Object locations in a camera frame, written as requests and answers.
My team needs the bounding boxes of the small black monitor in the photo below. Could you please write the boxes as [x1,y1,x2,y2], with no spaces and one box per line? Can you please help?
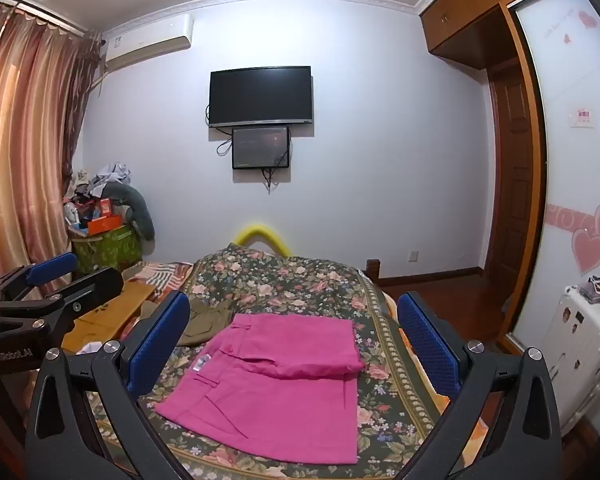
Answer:
[231,126,292,170]

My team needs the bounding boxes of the pile of clothes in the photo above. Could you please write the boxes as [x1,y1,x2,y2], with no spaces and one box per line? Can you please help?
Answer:
[62,162,131,201]

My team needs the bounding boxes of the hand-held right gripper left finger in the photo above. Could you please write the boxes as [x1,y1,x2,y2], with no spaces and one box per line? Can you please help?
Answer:
[24,290,201,480]

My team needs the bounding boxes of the wooden overhead cabinet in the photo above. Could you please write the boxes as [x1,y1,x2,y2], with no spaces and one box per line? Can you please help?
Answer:
[420,0,566,68]

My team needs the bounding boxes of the yellow foam tube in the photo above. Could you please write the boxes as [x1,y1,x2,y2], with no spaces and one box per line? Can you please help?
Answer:
[233,223,291,256]

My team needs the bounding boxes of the striped cloth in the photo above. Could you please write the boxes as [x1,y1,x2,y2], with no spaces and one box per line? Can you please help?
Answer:
[125,261,196,291]

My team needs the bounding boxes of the brown cardboard box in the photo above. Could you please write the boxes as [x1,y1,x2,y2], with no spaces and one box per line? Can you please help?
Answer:
[60,280,156,356]

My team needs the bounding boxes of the white suitcase with stickers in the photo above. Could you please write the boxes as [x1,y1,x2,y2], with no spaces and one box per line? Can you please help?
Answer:
[545,284,600,436]

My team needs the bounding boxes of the floral bedspread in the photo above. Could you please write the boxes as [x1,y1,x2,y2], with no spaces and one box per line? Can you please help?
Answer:
[87,242,461,480]

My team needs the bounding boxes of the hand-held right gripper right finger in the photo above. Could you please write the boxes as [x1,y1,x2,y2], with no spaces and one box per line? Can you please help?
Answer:
[396,291,566,480]

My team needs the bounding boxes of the white air conditioner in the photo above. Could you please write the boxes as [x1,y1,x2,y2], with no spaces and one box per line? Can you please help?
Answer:
[100,14,196,71]

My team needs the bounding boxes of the olive pants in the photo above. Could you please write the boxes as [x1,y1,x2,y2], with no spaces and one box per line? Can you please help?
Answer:
[177,301,236,347]

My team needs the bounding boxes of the wooden door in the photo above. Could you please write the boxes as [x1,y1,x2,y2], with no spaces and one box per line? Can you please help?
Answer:
[487,57,535,283]

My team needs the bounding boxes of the orange box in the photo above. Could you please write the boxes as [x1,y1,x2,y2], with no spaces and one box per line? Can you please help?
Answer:
[86,215,123,235]

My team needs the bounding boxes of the pink pants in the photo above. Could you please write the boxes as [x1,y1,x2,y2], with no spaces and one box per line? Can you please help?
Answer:
[154,312,366,465]

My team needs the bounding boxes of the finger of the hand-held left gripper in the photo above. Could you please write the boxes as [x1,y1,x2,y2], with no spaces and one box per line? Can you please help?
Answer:
[55,267,125,322]
[0,252,79,307]

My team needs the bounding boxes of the white heart-print sliding door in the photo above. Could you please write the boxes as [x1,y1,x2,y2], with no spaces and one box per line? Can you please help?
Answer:
[510,0,600,341]

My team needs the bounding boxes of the black wall television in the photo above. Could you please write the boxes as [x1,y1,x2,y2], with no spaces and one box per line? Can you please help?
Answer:
[209,65,314,129]

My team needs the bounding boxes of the pink striped curtain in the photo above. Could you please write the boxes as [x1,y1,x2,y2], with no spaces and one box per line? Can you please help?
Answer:
[0,0,106,271]

